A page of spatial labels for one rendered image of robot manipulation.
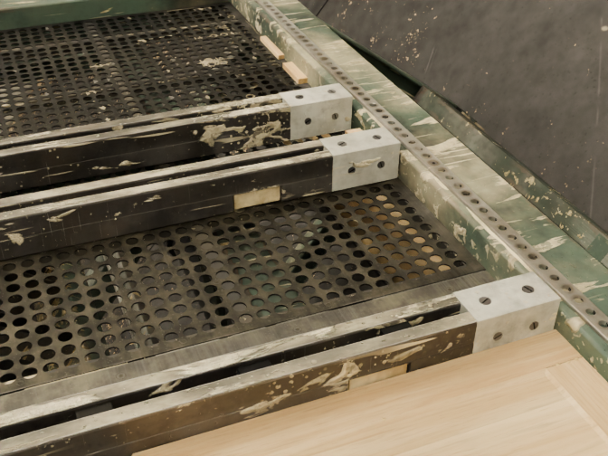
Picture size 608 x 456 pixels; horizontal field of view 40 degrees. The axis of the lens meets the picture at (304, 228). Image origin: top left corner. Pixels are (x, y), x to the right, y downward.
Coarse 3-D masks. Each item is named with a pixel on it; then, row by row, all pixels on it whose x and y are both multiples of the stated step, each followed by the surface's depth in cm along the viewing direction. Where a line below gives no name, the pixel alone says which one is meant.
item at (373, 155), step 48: (336, 144) 139; (384, 144) 139; (48, 192) 125; (96, 192) 127; (144, 192) 126; (192, 192) 129; (240, 192) 133; (288, 192) 136; (0, 240) 121; (48, 240) 124; (96, 240) 127
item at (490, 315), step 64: (384, 320) 102; (448, 320) 103; (512, 320) 105; (128, 384) 93; (192, 384) 95; (256, 384) 93; (320, 384) 98; (0, 448) 85; (64, 448) 87; (128, 448) 91
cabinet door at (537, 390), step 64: (384, 384) 101; (448, 384) 101; (512, 384) 102; (576, 384) 101; (192, 448) 92; (256, 448) 92; (320, 448) 93; (384, 448) 93; (448, 448) 93; (512, 448) 93; (576, 448) 94
